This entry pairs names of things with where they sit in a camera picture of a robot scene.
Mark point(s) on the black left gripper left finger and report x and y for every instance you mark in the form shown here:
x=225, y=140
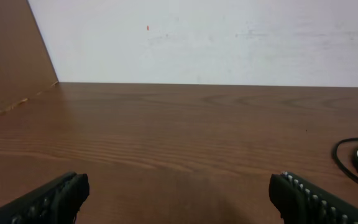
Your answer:
x=56, y=202

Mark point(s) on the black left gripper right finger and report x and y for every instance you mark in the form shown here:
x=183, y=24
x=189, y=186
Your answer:
x=301, y=202

